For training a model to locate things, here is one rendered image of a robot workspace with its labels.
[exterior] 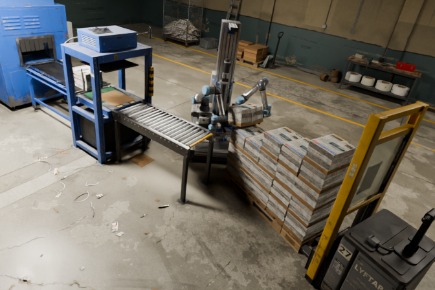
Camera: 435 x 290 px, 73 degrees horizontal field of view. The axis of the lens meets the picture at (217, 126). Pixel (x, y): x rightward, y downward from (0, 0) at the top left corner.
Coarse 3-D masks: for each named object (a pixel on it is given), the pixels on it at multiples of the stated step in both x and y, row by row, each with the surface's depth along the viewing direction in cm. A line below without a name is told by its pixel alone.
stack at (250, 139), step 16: (240, 128) 387; (256, 128) 392; (240, 144) 378; (256, 144) 355; (240, 160) 383; (256, 160) 355; (272, 160) 333; (224, 176) 424; (240, 176) 390; (256, 176) 362; (288, 176) 316; (240, 192) 397; (256, 192) 368; (272, 192) 342; (288, 192) 320; (256, 208) 374; (272, 208) 347; (272, 224) 352
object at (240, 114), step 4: (232, 108) 385; (236, 108) 380; (240, 108) 380; (244, 108) 380; (248, 108) 382; (232, 112) 387; (236, 112) 380; (240, 112) 373; (244, 112) 374; (248, 112) 378; (228, 116) 397; (232, 116) 389; (236, 116) 382; (240, 116) 375; (244, 116) 376; (248, 116) 380; (232, 120) 390; (236, 120) 383; (240, 120) 376; (244, 120) 378; (248, 120) 382
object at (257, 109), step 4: (244, 104) 404; (248, 104) 402; (252, 104) 399; (256, 104) 398; (256, 108) 385; (260, 108) 389; (256, 112) 387; (260, 112) 391; (256, 116) 389; (260, 116) 393
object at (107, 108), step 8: (104, 88) 457; (112, 88) 461; (80, 96) 422; (88, 96) 424; (136, 96) 445; (88, 104) 415; (104, 104) 408; (120, 104) 414; (128, 104) 418; (136, 104) 429; (104, 112) 398
